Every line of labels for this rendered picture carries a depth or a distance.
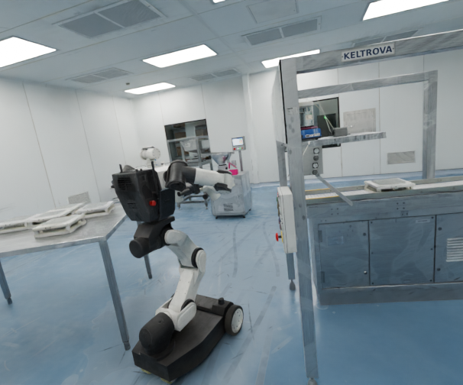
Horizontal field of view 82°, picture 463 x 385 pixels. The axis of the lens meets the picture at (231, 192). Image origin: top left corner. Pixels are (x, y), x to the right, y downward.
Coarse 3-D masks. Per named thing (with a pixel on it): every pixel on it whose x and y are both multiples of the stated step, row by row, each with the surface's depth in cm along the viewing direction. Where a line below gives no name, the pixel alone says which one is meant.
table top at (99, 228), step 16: (96, 224) 201; (112, 224) 196; (0, 240) 191; (16, 240) 186; (32, 240) 181; (48, 240) 176; (64, 240) 171; (80, 240) 168; (96, 240) 170; (0, 256) 163
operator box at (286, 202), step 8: (280, 192) 112; (288, 192) 111; (280, 200) 110; (288, 200) 109; (280, 208) 110; (288, 208) 110; (280, 216) 115; (288, 216) 111; (288, 224) 111; (288, 232) 112; (288, 240) 113; (296, 240) 113; (288, 248) 114
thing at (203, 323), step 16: (208, 304) 198; (224, 304) 192; (160, 320) 161; (192, 320) 186; (208, 320) 183; (224, 320) 187; (144, 336) 154; (160, 336) 156; (176, 336) 172; (192, 336) 170; (208, 336) 170; (144, 352) 159; (160, 352) 157; (176, 352) 159; (192, 352) 160; (208, 352) 170; (144, 368) 162; (160, 368) 153; (176, 368) 154; (192, 368) 161
